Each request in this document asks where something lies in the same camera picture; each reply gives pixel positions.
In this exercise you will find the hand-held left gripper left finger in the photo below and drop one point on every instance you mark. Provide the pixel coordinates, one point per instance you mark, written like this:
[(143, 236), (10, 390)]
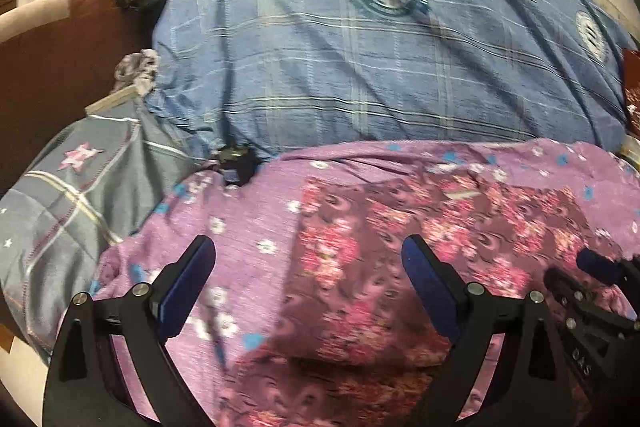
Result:
[(185, 287)]

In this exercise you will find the brown headboard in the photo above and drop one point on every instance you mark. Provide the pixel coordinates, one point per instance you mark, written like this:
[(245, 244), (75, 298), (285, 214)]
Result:
[(50, 72)]

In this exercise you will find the maroon floral small cloth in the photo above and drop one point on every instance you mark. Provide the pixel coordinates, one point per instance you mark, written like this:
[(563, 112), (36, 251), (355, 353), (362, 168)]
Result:
[(350, 257)]

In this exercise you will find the blue plaid quilt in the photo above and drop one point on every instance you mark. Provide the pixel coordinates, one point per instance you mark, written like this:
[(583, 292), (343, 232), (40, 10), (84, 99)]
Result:
[(325, 57)]

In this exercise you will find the purple flowered bedsheet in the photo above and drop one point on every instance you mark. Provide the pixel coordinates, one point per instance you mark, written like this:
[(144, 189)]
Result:
[(240, 207)]

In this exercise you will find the small black object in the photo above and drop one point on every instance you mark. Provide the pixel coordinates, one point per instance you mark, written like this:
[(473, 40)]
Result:
[(236, 164)]

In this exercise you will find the pale flat strip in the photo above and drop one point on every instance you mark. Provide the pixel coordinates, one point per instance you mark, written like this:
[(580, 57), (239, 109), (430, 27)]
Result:
[(112, 101)]

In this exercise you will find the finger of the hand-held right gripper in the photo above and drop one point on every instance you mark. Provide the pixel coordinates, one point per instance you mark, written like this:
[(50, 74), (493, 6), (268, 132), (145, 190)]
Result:
[(597, 264), (575, 292)]

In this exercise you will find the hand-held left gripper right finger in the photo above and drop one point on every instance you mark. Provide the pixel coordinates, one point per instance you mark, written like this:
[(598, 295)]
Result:
[(430, 287)]

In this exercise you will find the shiny red-brown packet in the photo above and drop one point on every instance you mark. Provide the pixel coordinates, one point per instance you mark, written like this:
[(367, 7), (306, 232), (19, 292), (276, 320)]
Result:
[(632, 92)]

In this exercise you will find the grey crumpled cloth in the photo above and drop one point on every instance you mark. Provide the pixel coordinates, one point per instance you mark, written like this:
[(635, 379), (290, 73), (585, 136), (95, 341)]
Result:
[(135, 67)]

